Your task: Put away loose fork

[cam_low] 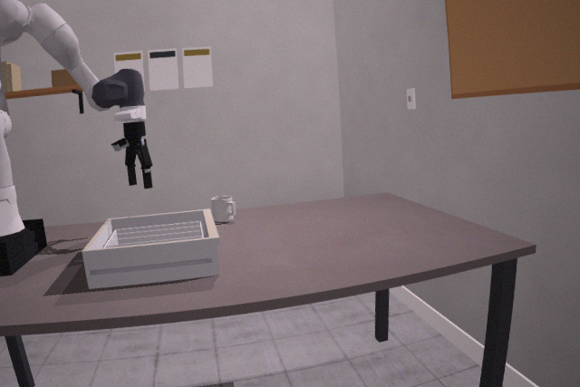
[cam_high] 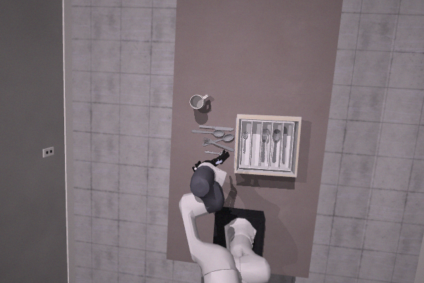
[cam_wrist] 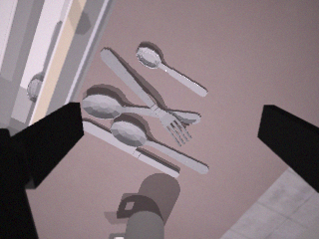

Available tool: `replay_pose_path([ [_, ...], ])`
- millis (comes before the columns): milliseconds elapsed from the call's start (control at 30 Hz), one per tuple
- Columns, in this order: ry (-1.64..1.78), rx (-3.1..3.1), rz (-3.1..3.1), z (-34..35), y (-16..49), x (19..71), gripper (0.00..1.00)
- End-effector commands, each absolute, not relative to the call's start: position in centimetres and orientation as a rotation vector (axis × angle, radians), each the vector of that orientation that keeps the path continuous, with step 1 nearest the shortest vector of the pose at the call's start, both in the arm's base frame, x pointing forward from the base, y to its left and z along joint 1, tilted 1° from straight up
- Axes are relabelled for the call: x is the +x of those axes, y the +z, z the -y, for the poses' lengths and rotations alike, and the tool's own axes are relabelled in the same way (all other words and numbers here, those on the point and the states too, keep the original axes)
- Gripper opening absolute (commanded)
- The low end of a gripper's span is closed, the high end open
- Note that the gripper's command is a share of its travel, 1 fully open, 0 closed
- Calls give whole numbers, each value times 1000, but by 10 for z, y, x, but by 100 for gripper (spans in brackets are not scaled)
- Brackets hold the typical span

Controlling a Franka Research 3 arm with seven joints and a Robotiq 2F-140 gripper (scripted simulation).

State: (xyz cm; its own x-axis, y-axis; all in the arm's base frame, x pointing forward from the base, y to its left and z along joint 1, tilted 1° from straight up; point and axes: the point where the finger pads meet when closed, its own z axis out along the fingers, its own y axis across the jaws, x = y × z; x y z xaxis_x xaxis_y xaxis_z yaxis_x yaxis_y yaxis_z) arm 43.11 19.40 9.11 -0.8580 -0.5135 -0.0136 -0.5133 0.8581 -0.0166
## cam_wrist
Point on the white cutlery tray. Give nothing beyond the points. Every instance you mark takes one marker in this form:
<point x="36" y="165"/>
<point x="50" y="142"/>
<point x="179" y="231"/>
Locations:
<point x="26" y="29"/>

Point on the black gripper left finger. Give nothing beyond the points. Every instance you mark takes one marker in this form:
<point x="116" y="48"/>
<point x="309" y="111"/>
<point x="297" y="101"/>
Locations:
<point x="26" y="159"/>

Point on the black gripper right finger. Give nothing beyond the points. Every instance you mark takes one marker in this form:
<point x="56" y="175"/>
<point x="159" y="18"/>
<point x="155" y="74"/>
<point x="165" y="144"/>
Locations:
<point x="294" y="140"/>

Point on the white mug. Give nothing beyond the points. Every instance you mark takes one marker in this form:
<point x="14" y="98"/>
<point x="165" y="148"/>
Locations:
<point x="142" y="225"/>

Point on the silver fork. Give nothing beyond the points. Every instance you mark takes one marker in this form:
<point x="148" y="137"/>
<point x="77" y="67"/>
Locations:
<point x="165" y="117"/>

